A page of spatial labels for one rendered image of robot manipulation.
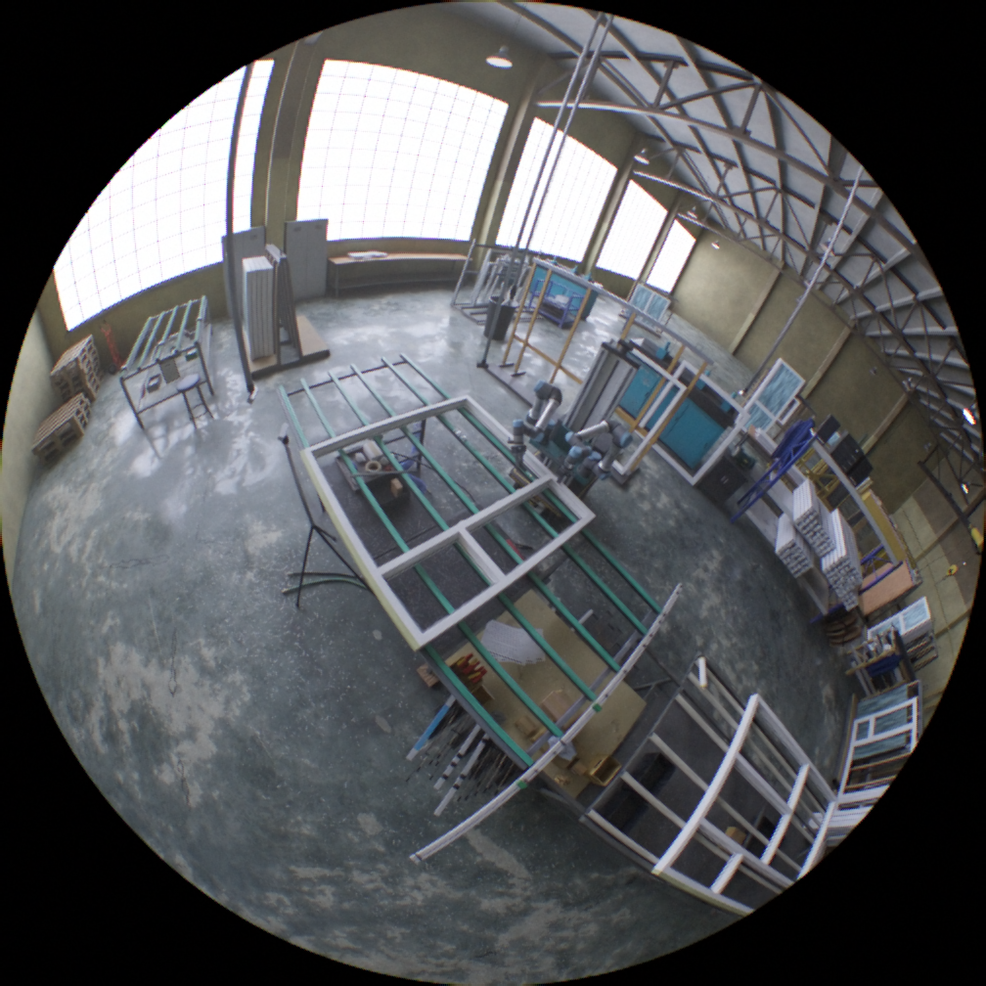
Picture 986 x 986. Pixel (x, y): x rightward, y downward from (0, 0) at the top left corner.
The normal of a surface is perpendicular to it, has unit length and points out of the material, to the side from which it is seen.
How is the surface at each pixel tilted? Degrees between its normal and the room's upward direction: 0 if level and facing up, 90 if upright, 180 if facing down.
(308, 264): 90
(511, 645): 0
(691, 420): 90
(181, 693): 0
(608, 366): 90
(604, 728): 0
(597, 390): 90
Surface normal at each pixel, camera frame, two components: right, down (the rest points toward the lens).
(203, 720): 0.24, -0.62
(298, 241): 0.63, 0.69
